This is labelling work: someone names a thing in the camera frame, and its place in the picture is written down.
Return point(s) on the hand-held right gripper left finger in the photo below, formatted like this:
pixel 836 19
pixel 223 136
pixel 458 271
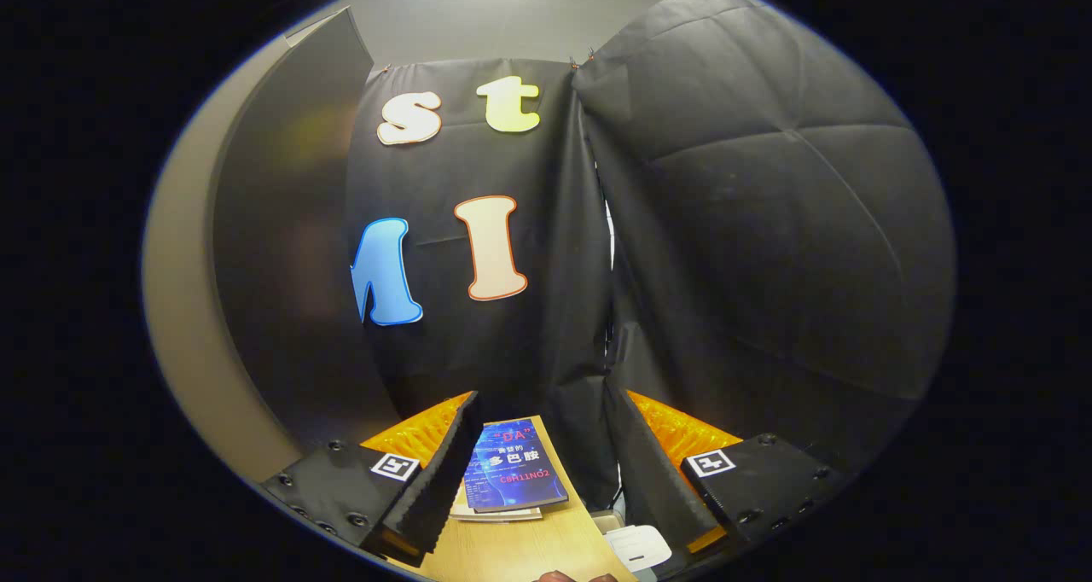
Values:
pixel 444 471

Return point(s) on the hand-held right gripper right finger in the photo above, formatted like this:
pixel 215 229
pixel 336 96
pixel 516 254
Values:
pixel 653 471

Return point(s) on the double-door shoe cabinet body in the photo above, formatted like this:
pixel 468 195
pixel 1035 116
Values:
pixel 290 224

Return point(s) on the beige shoe cabinet door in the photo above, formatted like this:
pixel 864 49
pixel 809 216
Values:
pixel 183 309

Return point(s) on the beige book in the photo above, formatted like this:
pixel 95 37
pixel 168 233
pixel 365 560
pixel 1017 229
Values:
pixel 461 505

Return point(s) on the blue book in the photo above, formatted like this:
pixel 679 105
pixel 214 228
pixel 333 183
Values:
pixel 512 471

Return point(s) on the black backdrop cloth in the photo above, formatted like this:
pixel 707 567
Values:
pixel 768 224
pixel 546 326

